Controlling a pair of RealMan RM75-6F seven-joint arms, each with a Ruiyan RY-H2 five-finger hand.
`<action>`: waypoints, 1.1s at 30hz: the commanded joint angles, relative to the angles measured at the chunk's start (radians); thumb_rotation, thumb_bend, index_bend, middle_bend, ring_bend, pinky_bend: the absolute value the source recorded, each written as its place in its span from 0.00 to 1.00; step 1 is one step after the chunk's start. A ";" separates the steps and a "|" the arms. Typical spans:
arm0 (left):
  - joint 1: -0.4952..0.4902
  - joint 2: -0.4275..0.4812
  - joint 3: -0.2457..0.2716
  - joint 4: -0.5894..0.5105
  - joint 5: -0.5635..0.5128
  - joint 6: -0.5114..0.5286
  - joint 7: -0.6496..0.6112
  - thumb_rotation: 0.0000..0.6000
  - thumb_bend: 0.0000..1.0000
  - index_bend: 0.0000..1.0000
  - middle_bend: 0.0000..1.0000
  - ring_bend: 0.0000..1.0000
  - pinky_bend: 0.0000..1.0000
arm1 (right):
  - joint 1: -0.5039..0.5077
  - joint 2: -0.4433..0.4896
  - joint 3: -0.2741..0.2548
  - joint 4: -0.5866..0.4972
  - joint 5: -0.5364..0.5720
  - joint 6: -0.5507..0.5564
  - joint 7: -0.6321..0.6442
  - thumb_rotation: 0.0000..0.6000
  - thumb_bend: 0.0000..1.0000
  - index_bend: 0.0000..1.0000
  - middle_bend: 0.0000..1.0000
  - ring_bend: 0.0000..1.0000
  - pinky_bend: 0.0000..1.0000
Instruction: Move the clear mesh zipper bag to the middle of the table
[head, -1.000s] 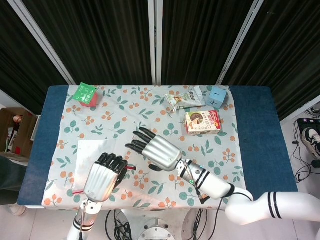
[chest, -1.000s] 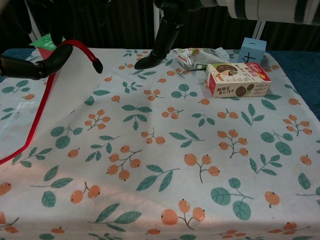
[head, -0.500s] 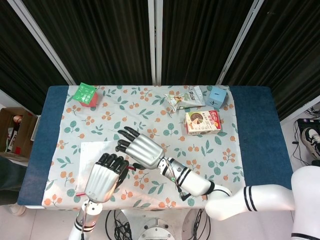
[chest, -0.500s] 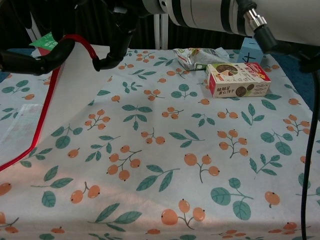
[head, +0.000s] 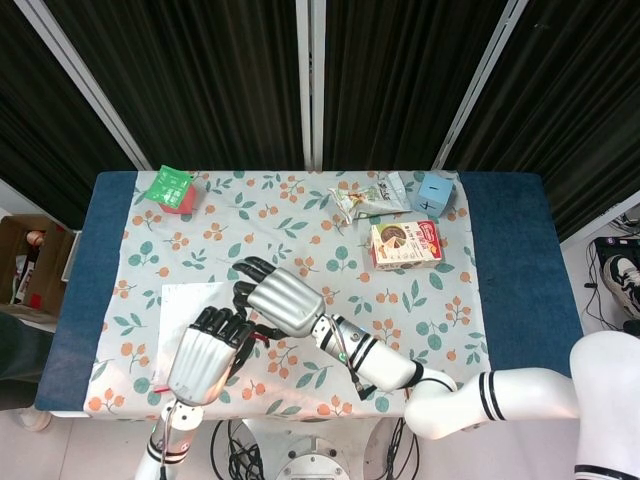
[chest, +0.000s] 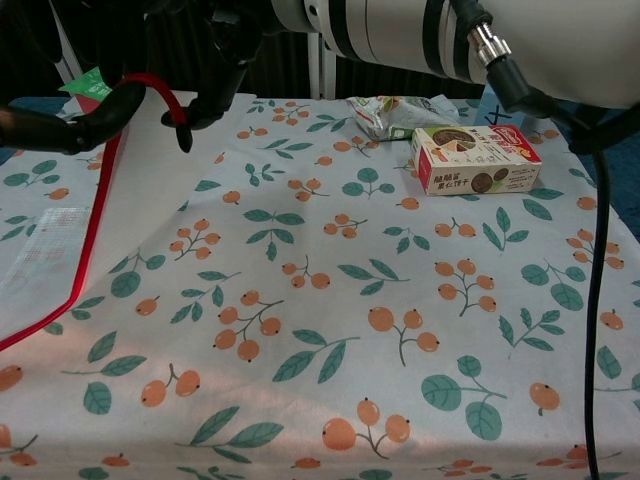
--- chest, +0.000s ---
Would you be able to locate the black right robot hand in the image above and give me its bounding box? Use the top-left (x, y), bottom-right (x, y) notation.
top-left (144, 0), bottom-right (274, 154)

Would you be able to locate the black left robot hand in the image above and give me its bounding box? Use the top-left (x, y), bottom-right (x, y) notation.
top-left (0, 83), bottom-right (147, 156)

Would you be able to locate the clear mesh zipper pouch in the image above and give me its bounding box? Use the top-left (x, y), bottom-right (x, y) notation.
top-left (0, 73), bottom-right (194, 352)

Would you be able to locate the crumpled foil snack bag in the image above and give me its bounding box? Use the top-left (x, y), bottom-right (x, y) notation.
top-left (345, 94), bottom-right (460, 144)

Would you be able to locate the red box with green lid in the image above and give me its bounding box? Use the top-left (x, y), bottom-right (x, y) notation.
top-left (58, 67), bottom-right (115, 115)

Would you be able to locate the black pleated curtain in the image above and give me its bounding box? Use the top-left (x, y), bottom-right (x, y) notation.
top-left (239, 29), bottom-right (489, 101)

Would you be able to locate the white and red cookie box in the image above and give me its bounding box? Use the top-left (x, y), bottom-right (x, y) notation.
top-left (410, 124), bottom-right (544, 196)

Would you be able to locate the fruit and leaf print tablecloth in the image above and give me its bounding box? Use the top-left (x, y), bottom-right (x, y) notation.
top-left (0, 92), bottom-right (640, 480)

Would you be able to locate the white metal frame post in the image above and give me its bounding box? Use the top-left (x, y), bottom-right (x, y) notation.
top-left (51, 12), bottom-right (82, 84)
top-left (307, 33), bottom-right (338, 99)

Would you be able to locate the black cable with metal connector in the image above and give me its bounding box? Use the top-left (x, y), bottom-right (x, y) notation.
top-left (449, 0), bottom-right (640, 480)

